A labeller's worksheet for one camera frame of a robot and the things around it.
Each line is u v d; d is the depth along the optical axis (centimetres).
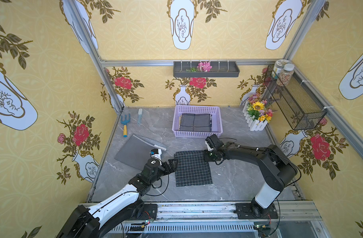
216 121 110
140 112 117
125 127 108
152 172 65
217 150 73
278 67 85
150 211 73
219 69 92
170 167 75
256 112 98
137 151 98
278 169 47
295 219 75
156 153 78
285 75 80
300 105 82
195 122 107
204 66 88
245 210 73
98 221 43
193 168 88
